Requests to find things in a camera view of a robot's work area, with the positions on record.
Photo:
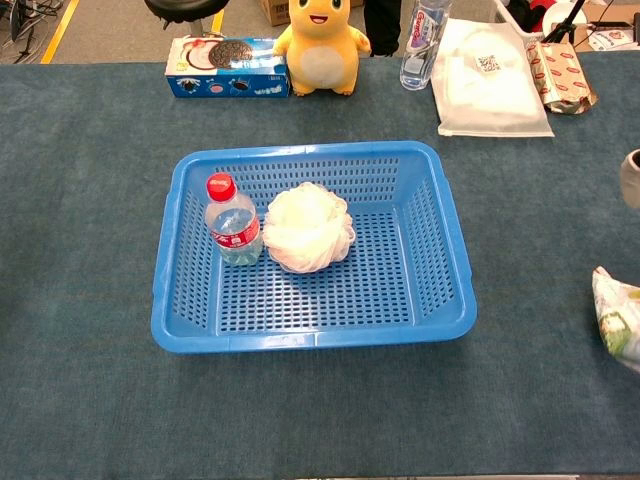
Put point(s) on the white plastic crate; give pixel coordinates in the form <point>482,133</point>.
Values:
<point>502,10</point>

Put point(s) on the white frosted zip bag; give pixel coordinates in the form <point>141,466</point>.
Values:
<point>490,100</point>

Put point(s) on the brown cardboard box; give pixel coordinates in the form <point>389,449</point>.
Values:
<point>274,12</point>

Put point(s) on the gold red snack package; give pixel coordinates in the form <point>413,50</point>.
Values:
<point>565,75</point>

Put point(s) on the black trousers of person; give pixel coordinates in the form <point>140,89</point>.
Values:
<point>382,25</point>

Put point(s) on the white mesh bath sponge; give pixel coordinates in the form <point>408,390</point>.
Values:
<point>305,225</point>

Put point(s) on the blue perforated plastic basket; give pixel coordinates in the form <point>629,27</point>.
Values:
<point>320,300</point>

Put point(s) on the clear bottle purple label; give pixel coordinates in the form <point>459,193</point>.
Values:
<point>420,50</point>

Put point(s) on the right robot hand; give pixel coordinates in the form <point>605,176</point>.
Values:
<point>631,180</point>

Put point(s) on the red cap water bottle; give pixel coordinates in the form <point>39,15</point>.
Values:
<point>222,187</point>

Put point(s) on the white green snack bag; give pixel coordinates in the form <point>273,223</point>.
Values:
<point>617,320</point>

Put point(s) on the black stool seat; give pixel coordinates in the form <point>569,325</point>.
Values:
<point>185,7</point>

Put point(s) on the yellow plush toy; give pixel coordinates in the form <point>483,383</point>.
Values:
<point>325,60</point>

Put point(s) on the teal table cloth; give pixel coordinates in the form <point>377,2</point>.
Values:
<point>75,250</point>

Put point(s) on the black tripod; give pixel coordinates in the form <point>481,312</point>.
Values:
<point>565,27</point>

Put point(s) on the blue cookie box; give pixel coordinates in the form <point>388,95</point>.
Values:
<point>225,85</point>

